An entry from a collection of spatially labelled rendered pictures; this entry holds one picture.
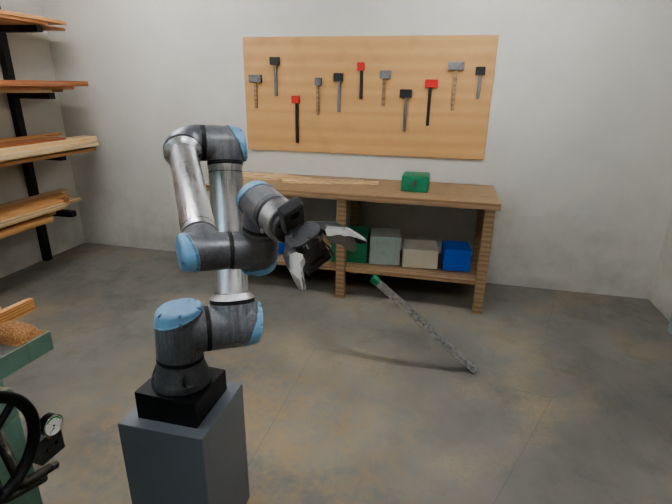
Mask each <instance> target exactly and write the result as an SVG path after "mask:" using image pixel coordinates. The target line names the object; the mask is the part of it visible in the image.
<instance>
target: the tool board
mask: <svg viewBox="0 0 672 504"><path fill-rule="evenodd" d="M498 39H499V35H414V36H298V37H243V58H244V78H245V98H246V118H247V138H248V149H259V150H281V151H302V152H324V153H345V154H367V155H388V156H410V157H431V158H453V159H474V160H484V155H485V146H486V138H487V130H488V122H489V113H490V105H491V97H492V89H493V81H494V72H495V64H496V56H497V48H498Z"/></svg>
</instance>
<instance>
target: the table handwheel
mask: <svg viewBox="0 0 672 504"><path fill-rule="evenodd" d="M0 404H6V406H5V408H4V409H3V411H2V413H1V415H0V430H1V428H2V427H3V425H4V423H5V421H6V420H7V418H8V416H9V415H10V413H11V411H12V410H13V408H14V407H16V408H17V409H18V410H19V411H20V412H21V413H22V414H23V416H24V418H25V421H26V424H27V441H26V446H25V450H24V453H23V455H22V458H21V460H20V462H19V464H18V466H17V468H16V470H15V471H14V473H13V474H12V476H11V477H10V479H9V480H8V481H7V483H6V484H5V485H4V486H3V487H1V486H0V504H4V503H5V502H6V501H7V500H8V499H9V498H10V497H11V496H12V495H13V493H14V492H15V491H16V490H17V488H18V487H19V486H20V484H21V483H22V482H23V480H24V479H25V477H26V475H27V474H28V472H29V470H30V468H31V466H32V464H33V462H34V459H35V457H36V454H37V451H38V448H39V443H40V437H41V423H40V418H39V414H38V412H37V409H36V408H35V406H34V405H33V403H32V402H31V401H30V400H29V399H28V398H26V397H25V396H23V395H21V394H19V393H16V392H12V391H4V390H3V391H0Z"/></svg>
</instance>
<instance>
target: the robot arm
mask: <svg viewBox="0 0 672 504"><path fill-rule="evenodd" d="M247 152H248V150H247V142H246V138H245V135H244V132H243V131H242V129H241V128H239V127H236V126H229V125H226V126H222V125H200V124H193V125H187V126H184V127H181V128H178V129H176V130H175V131H173V132H172V133H171V134H169V136H168V137H167V138H166V140H165V142H164V145H163V155H164V159H165V161H166V162H167V163H168V164H169V165H170V166H171V173H172V179H173V186H174V193H175V199H176V206H177V213H178V219H179V226H180V232H181V233H180V234H178V235H177V236H176V254H177V259H178V264H179V267H180V269H181V270H182V271H184V272H195V273H196V272H199V271H211V270H214V281H215V293H214V294H213V295H212V296H211V298H210V305H209V306H203V304H202V303H201V302H200V301H199V300H196V299H193V298H181V299H177V300H171V301H168V302H166V303H164V304H162V305H161V306H160V307H159V308H158V309H157V310H156V312H155V316H154V331H155V348H156V365H155V367H154V370H153V373H152V376H151V386H152V388H153V390H154V391H155V392H157V393H159V394H161V395H165V396H173V397H177V396H185V395H190V394H193V393H195V392H198V391H200V390H201V389H203V388H204V387H205V386H207V384H208V383H209V381H210V378H211V375H210V368H209V367H208V365H207V363H206V360H205V358H204V352H206V351H213V350H221V349H228V348H236V347H246V346H248V345H253V344H256V343H258V342H259V341H260V339H261V336H262V332H263V310H262V307H261V303H260V302H259V301H257V300H256V301H255V296H254V295H253V294H252V293H251V292H250V291H249V290H248V275H250V276H263V275H266V274H269V273H271V272H272V271H273V270H274V269H275V267H276V265H277V259H278V256H279V253H278V247H279V242H285V248H284V251H283V259H284V261H285V263H286V266H287V268H288V270H289V272H290V274H291V276H292V278H293V280H294V282H295V284H296V285H297V287H298V288H299V289H300V290H301V291H303V292H305V289H306V284H305V280H304V272H305V273H306V274H308V275H309V276H310V274H311V273H313V272H314V271H315V270H317V269H318V268H319V267H320V266H322V265H323V264H324V263H326V262H327V261H328V260H330V259H331V255H330V253H331V254H332V255H333V256H334V257H335V253H334V251H333V249H332V248H331V247H330V246H329V245H327V244H326V243H325V242H324V241H323V240H322V239H323V237H324V235H327V240H328V241H329V242H331V243H335V244H340V245H342V246H343V247H344V248H346V249H347V250H348V251H352V252H354V251H356V249H357V248H356V243H359V244H367V240H366V239H365V238H364V237H363V236H362V235H360V234H359V233H357V232H355V231H353V230H352V229H349V228H347V227H346V226H344V225H342V224H339V223H336V222H333V221H320V222H319V221H307V222H305V217H304V205H303V203H302V202H301V200H300V199H299V198H298V197H297V196H295V197H294V198H292V199H291V200H289V199H287V198H285V197H284V196H283V195H282V194H280V193H279V192H278V191H277V190H275V188H274V187H273V186H272V185H270V184H267V183H266V182H264V181H260V180H256V181H251V182H249V183H247V184H246V185H244V186H243V174H242V167H243V162H245V161H246V160H247V157H248V154H247ZM200 161H207V167H208V171H209V190H210V201H209V197H208V193H207V189H206V185H205V181H204V177H203V173H202V169H201V165H200ZM323 234H324V235H323ZM326 246H327V247H328V248H329V249H328V248H327V247H326ZM329 252H330V253H329ZM303 271H304V272H303ZM309 273H310V274H309Z"/></svg>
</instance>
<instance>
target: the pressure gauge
mask: <svg viewBox="0 0 672 504"><path fill-rule="evenodd" d="M40 423H41V435H45V436H46V437H47V439H50V438H52V437H53V436H54V435H56V434H57V433H58V432H59V431H60V430H61V428H62V426H63V417H62V415H60V414H56V413H52V412H49V413H47V414H45V415H44V416H43V417H42V418H41V419H40ZM53 425H55V426H53ZM53 427H54V428H53ZM52 429H53V431H52ZM51 432H52V433H51ZM50 434H51V435H50Z"/></svg>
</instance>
